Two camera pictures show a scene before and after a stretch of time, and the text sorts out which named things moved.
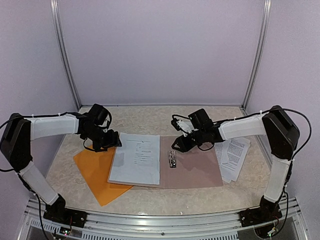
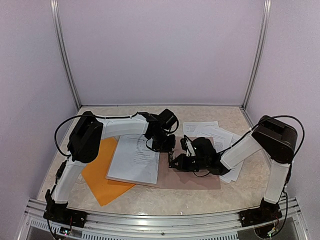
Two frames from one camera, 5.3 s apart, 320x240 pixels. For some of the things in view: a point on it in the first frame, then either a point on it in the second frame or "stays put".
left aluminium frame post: x=55 y=19 stays put
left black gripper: x=113 y=140 to x=171 y=146
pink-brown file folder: x=198 y=167 stays put
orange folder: x=96 y=167 stays put
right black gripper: x=180 y=141 to x=181 y=166
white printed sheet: x=137 y=159 stays put
